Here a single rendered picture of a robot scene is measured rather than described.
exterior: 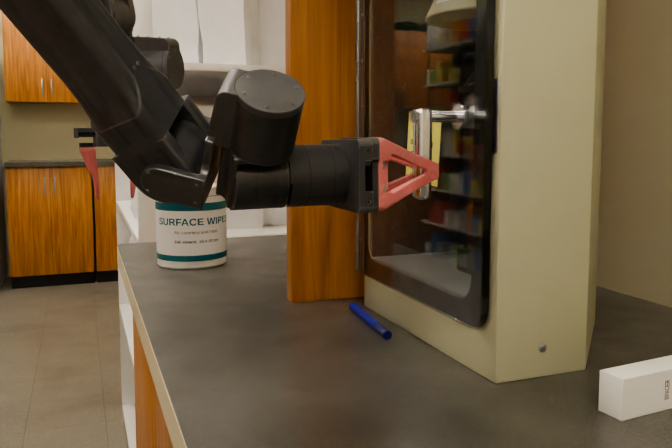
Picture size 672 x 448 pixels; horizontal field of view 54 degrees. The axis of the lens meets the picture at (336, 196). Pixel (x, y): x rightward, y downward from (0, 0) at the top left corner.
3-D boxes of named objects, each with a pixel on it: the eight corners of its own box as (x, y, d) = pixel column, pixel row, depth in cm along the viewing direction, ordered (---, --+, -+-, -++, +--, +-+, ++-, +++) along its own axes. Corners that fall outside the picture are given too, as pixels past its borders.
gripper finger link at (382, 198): (415, 136, 69) (330, 137, 66) (449, 135, 63) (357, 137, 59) (415, 201, 70) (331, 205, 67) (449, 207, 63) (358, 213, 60)
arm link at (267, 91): (172, 134, 64) (139, 194, 58) (177, 31, 56) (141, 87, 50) (292, 166, 65) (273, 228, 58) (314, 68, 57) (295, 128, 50)
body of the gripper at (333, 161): (337, 139, 68) (267, 140, 65) (378, 139, 58) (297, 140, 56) (339, 202, 68) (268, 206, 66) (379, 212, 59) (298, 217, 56)
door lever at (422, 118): (466, 199, 66) (452, 196, 69) (467, 103, 65) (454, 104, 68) (418, 201, 64) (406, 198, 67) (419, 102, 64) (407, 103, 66)
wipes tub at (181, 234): (219, 255, 134) (218, 180, 133) (233, 267, 122) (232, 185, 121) (153, 259, 130) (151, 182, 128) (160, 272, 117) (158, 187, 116)
